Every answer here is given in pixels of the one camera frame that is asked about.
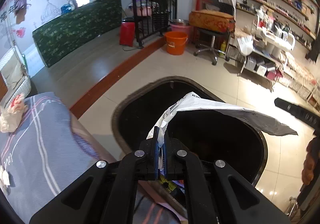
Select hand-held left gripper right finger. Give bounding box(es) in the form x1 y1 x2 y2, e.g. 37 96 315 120
161 138 292 224

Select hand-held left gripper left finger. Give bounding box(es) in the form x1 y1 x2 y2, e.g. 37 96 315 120
29 126 160 224

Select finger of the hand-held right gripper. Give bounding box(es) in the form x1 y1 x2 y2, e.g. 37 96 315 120
274 97 320 131

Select dark brown trash bin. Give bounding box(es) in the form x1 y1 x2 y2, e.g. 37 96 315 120
112 76 268 222

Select white plastic courier bag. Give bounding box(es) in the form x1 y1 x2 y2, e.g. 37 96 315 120
146 92 298 144

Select person's right forearm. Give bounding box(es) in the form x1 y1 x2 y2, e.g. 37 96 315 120
297 135 320 212

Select white rolling cart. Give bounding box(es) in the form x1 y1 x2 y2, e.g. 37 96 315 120
225 7 296 77

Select orange plastic bucket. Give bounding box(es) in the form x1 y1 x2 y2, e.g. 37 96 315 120
164 31 188 56

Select chrome swivel stool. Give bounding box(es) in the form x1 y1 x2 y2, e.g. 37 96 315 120
194 28 230 66

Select blue striped blanket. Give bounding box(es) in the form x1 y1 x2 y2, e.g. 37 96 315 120
0 92 185 224

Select black iron towel rack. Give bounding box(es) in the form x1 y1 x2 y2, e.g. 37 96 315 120
132 0 177 47

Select red floor bin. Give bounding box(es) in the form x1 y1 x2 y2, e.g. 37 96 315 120
119 18 136 47

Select pink plastic basin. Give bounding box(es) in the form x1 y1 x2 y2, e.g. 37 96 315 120
170 23 193 45

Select orange patterned case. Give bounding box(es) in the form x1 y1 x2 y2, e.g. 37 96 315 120
188 10 236 33

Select metal basin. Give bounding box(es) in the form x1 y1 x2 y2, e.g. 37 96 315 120
169 19 190 27

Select pink plastic tub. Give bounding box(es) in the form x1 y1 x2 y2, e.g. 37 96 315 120
136 5 153 17

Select white wicker swing chair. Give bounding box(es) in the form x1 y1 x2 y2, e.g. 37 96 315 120
0 48 32 105

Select green floral counter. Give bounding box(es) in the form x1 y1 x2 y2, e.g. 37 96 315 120
32 0 123 68

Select crumpled white red-print bag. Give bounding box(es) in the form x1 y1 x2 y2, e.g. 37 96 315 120
0 95 28 132

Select white crumpled tissue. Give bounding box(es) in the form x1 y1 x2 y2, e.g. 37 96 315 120
0 165 11 187

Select white cushion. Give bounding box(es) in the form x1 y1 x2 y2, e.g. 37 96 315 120
1 55 24 87

